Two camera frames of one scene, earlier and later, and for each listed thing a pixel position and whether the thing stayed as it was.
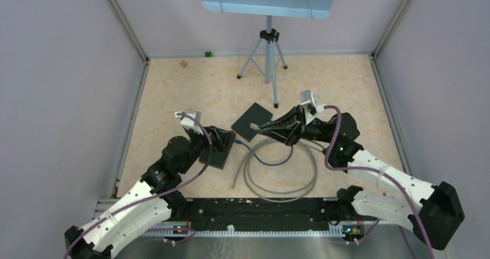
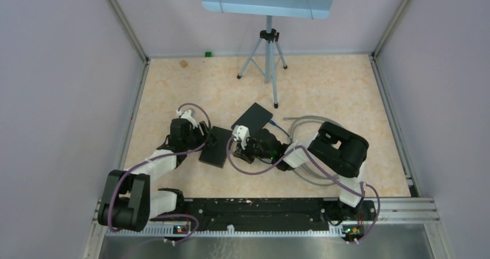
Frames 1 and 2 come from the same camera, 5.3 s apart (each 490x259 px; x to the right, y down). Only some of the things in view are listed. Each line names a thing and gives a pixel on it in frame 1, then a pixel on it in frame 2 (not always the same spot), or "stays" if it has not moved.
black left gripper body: x=216 y=144 to x=195 y=136
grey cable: x=264 y=194 to x=302 y=171
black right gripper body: x=314 y=129 to x=252 y=151
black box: x=222 y=141 stays
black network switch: x=256 y=114 stays
